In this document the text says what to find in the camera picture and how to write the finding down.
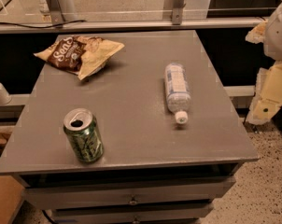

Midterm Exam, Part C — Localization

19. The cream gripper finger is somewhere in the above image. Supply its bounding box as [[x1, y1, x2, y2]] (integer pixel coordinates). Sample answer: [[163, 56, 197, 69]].
[[246, 62, 282, 125], [245, 21, 267, 44]]

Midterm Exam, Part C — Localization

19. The clear plastic water bottle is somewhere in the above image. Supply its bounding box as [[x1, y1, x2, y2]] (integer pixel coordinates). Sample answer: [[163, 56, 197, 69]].
[[164, 63, 190, 125]]

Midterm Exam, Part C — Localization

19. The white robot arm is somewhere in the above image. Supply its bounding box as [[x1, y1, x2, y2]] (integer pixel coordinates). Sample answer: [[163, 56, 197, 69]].
[[246, 3, 282, 125]]

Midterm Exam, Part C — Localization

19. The upper grey drawer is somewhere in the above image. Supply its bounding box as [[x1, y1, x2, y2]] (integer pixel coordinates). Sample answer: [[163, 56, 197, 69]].
[[23, 176, 235, 209]]

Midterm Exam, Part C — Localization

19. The grey drawer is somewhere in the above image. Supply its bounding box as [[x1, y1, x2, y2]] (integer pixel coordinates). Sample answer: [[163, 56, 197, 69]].
[[52, 203, 213, 224], [23, 176, 235, 209]]

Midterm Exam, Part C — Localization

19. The grey drawer cabinet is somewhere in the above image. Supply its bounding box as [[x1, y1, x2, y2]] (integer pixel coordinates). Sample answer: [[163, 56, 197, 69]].
[[0, 30, 261, 224]]

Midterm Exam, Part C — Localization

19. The lower grey drawer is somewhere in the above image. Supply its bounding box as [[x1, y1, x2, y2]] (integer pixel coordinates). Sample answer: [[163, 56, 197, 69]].
[[52, 203, 213, 224]]

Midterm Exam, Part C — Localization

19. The brown and cream chip bag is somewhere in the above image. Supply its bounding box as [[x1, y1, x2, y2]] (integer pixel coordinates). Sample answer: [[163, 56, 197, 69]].
[[35, 35, 124, 80]]

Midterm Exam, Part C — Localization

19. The green soda can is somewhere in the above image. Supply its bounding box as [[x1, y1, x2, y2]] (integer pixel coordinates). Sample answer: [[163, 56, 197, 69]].
[[63, 108, 104, 163]]

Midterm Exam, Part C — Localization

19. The cardboard box at left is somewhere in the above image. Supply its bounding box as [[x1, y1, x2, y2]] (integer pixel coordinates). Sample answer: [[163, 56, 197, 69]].
[[0, 175, 23, 224]]

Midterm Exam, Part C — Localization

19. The right metal bracket post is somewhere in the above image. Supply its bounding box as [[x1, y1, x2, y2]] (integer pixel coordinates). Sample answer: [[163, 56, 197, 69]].
[[172, 0, 185, 25]]

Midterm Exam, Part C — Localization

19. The metal bracket post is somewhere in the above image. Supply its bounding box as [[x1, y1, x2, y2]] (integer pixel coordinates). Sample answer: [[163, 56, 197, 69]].
[[46, 0, 63, 26], [172, 0, 185, 25]]

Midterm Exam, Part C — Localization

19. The left metal bracket post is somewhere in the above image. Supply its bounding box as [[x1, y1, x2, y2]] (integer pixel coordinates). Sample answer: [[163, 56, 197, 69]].
[[46, 0, 63, 26]]

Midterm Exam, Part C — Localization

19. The black cable on ledge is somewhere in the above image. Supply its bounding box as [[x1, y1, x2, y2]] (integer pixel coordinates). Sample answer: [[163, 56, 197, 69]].
[[0, 19, 88, 29]]

